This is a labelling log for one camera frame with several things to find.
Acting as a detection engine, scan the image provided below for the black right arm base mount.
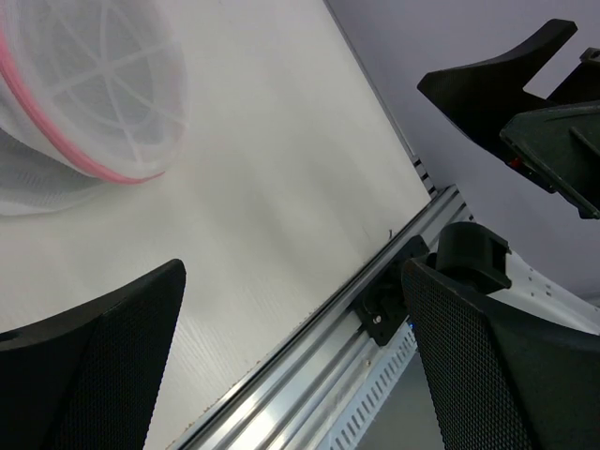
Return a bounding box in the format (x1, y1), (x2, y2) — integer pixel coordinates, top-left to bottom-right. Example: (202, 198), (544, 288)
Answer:
(352, 235), (428, 347)

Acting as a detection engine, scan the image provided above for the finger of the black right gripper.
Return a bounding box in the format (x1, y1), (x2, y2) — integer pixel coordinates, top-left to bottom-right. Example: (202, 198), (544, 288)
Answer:
(417, 19), (578, 159)

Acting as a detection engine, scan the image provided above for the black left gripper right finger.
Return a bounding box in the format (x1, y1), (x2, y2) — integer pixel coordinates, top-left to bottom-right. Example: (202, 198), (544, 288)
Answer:
(402, 258), (599, 449)

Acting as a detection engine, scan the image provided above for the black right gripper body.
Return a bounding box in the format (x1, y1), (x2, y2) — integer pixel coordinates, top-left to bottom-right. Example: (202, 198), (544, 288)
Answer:
(500, 48), (599, 219)

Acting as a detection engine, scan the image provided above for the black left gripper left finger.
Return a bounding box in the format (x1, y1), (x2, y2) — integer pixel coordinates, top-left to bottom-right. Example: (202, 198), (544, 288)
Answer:
(1, 260), (186, 449)

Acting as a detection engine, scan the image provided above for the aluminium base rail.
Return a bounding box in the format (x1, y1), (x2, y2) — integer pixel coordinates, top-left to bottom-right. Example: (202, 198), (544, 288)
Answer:
(173, 186), (470, 449)

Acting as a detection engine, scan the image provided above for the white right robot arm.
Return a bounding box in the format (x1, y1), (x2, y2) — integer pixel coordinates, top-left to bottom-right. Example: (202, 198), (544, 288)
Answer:
(417, 19), (599, 335)

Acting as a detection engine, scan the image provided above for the white slotted cable duct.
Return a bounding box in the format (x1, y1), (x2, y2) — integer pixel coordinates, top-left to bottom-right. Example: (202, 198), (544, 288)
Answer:
(317, 322), (417, 450)

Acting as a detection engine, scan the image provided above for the white mesh laundry bag pink trim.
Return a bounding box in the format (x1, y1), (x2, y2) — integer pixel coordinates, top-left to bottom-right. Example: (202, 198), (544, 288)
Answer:
(1, 1), (188, 216)

